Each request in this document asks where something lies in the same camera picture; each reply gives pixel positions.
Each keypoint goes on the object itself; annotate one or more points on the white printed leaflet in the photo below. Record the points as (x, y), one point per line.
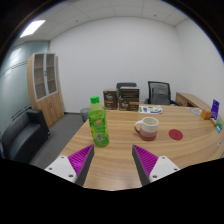
(150, 109)

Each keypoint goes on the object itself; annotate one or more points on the small blue packet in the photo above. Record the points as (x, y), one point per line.
(218, 129)

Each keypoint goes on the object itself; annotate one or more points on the wooden side desk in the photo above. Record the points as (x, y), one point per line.
(190, 99)

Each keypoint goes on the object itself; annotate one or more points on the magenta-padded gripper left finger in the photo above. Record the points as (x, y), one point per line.
(60, 166)

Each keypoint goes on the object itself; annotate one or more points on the cream and brown mug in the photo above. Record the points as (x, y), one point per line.
(148, 128)

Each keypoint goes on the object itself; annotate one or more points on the green packet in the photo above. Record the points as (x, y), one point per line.
(219, 124)

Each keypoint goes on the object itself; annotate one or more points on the orange-brown box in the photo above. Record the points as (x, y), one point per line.
(206, 114)

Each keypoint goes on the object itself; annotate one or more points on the flat round red coaster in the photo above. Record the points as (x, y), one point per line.
(175, 134)

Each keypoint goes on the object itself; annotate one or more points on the small dark brown box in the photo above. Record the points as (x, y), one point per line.
(110, 99)

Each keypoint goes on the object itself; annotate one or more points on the purple standing box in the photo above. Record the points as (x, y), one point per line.
(215, 109)

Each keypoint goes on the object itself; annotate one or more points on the black mesh office chair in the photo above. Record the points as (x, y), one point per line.
(160, 93)

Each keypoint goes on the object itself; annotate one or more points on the grey waste bin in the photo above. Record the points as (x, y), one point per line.
(85, 115)

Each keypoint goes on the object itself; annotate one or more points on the wooden shelf cabinet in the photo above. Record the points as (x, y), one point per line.
(46, 100)

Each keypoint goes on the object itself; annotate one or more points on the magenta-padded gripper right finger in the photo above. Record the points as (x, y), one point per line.
(163, 166)

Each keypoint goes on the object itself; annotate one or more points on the dark box with orange band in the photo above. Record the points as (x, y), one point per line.
(129, 104)

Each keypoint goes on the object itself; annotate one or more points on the green drink bottle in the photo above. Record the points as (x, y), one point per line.
(98, 126)

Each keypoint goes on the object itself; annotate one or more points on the black sofa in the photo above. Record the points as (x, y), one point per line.
(23, 136)

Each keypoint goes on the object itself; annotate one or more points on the small tan box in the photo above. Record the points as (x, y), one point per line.
(213, 122)

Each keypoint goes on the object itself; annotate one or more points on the rectangular ceiling light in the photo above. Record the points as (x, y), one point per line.
(32, 28)

